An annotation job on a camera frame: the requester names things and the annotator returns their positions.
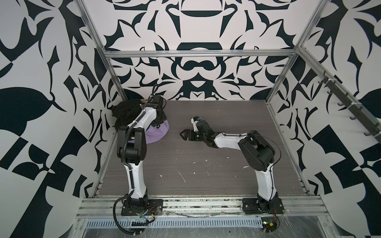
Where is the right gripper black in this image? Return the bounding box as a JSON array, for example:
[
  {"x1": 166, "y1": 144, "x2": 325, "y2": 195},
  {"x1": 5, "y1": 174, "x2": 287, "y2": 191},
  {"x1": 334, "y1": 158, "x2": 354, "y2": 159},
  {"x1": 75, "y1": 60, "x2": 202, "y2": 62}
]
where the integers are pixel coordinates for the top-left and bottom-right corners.
[{"x1": 180, "y1": 129, "x2": 207, "y2": 143}]

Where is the purple cloth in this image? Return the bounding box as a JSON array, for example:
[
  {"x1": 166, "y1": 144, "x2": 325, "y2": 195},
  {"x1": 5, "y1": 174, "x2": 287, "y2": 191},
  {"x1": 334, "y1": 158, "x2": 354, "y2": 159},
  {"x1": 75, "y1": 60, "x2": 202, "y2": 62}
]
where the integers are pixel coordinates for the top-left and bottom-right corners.
[{"x1": 145, "y1": 120, "x2": 169, "y2": 144}]

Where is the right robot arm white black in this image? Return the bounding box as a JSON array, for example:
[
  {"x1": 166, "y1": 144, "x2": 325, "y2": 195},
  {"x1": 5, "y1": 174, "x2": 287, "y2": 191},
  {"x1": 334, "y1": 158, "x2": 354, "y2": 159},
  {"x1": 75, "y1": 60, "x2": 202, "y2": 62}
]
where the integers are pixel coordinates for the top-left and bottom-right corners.
[{"x1": 180, "y1": 117, "x2": 278, "y2": 206}]

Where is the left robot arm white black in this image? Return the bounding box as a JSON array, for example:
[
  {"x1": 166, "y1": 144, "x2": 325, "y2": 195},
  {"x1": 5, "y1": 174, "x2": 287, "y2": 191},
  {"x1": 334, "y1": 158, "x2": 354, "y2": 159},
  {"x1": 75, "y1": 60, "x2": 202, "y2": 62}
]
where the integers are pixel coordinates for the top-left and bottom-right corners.
[{"x1": 112, "y1": 94, "x2": 167, "y2": 209}]

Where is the black cloth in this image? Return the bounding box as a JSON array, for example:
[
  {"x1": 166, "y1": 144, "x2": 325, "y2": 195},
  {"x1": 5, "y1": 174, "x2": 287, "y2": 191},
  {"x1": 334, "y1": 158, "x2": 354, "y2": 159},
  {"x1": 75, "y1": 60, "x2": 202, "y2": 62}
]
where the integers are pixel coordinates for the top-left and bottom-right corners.
[{"x1": 111, "y1": 99, "x2": 142, "y2": 131}]

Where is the green circuit board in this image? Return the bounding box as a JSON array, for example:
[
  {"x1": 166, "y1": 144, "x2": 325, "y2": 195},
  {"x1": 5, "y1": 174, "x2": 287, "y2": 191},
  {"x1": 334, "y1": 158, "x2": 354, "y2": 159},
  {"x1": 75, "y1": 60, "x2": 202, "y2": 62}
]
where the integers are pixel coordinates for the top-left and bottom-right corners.
[{"x1": 261, "y1": 216, "x2": 280, "y2": 234}]

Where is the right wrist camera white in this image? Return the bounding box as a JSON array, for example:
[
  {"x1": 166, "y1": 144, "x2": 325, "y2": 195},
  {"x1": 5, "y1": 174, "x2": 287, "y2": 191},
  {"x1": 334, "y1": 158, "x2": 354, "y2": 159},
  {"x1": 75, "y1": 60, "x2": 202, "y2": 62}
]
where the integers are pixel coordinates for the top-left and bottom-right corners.
[{"x1": 191, "y1": 117, "x2": 201, "y2": 132}]

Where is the horizontal aluminium frame bar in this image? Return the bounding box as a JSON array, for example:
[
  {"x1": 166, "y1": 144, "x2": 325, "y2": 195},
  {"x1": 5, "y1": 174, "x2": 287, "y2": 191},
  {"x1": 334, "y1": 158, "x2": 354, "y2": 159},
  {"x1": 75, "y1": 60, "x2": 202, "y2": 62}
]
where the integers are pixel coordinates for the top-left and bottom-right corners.
[{"x1": 103, "y1": 49, "x2": 295, "y2": 59}]

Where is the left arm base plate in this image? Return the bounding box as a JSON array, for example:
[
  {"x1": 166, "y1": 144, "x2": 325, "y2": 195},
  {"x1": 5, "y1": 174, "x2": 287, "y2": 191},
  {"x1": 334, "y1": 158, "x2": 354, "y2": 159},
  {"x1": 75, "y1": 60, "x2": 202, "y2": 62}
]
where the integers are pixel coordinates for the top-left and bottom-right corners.
[{"x1": 121, "y1": 197, "x2": 164, "y2": 216}]

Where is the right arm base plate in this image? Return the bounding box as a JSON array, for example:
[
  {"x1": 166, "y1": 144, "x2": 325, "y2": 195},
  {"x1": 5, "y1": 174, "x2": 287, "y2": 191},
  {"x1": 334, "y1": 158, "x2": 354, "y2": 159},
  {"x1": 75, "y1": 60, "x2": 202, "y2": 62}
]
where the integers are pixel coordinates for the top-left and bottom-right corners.
[{"x1": 242, "y1": 196, "x2": 284, "y2": 215}]

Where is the white slotted cable duct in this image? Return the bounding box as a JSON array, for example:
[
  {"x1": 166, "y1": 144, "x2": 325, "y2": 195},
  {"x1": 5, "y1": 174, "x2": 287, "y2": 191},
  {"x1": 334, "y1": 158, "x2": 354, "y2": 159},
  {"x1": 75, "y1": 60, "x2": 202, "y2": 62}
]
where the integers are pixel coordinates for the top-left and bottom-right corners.
[{"x1": 84, "y1": 217, "x2": 263, "y2": 229}]

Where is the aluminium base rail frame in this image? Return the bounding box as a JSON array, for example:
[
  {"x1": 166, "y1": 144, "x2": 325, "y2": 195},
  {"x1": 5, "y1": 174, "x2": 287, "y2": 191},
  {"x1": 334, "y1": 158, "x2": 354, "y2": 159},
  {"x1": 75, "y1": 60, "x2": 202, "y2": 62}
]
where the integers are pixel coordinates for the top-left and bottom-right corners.
[{"x1": 75, "y1": 195, "x2": 330, "y2": 219}]

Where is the wall hook rail grey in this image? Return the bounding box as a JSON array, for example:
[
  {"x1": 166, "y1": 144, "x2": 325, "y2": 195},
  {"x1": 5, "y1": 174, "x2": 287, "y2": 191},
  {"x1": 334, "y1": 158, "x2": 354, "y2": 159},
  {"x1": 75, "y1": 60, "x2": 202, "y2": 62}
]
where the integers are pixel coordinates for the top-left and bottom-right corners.
[{"x1": 319, "y1": 71, "x2": 381, "y2": 143}]

